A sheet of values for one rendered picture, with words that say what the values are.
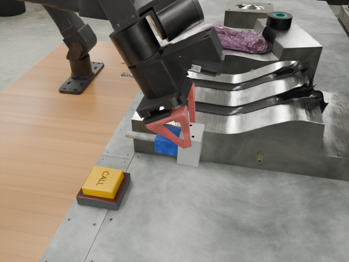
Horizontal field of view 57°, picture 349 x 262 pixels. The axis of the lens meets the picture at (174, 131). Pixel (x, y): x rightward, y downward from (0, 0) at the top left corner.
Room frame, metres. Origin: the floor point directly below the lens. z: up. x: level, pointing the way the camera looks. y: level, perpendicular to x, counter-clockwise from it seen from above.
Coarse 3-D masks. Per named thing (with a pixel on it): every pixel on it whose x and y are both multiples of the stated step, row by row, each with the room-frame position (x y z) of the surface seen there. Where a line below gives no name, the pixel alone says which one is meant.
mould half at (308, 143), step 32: (288, 64) 0.71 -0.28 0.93; (224, 96) 0.65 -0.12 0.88; (256, 96) 0.61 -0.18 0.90; (224, 128) 0.52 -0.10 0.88; (256, 128) 0.49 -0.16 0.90; (288, 128) 0.48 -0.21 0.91; (320, 128) 0.47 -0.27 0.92; (224, 160) 0.51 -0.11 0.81; (256, 160) 0.49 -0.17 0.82; (288, 160) 0.48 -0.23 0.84; (320, 160) 0.47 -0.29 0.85
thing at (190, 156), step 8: (168, 128) 0.44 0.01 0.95; (176, 128) 0.44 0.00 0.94; (192, 128) 0.42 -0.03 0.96; (200, 128) 0.42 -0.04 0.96; (128, 136) 0.43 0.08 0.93; (136, 136) 0.43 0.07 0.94; (144, 136) 0.43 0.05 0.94; (152, 136) 0.43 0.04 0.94; (160, 136) 0.42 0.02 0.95; (192, 136) 0.40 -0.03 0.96; (200, 136) 0.40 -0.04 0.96; (160, 144) 0.41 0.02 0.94; (168, 144) 0.40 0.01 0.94; (192, 144) 0.39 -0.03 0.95; (200, 144) 0.39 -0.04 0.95; (160, 152) 0.41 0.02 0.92; (168, 152) 0.40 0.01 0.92; (176, 152) 0.40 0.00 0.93; (184, 152) 0.39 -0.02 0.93; (192, 152) 0.39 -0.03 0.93; (200, 152) 0.42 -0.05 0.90; (184, 160) 0.39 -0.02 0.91; (192, 160) 0.39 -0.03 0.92
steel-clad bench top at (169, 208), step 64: (256, 0) 1.78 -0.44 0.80; (320, 64) 1.00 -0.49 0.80; (128, 128) 0.63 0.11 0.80; (128, 192) 0.43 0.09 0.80; (192, 192) 0.43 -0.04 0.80; (256, 192) 0.43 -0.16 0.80; (320, 192) 0.43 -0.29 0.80; (64, 256) 0.29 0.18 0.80; (128, 256) 0.29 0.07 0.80; (192, 256) 0.29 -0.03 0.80; (256, 256) 0.29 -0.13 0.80; (320, 256) 0.29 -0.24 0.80
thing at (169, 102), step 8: (160, 48) 0.44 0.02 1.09; (152, 56) 0.41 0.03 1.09; (144, 64) 0.41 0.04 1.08; (136, 72) 0.41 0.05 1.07; (136, 80) 0.41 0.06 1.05; (144, 80) 0.40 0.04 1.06; (144, 88) 0.41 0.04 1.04; (144, 96) 0.43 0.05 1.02; (152, 96) 0.40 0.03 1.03; (168, 96) 0.39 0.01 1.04; (176, 96) 0.38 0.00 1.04; (144, 104) 0.39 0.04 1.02; (152, 104) 0.38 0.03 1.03; (160, 104) 0.38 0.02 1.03; (168, 104) 0.37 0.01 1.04; (176, 104) 0.37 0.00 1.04; (144, 112) 0.38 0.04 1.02
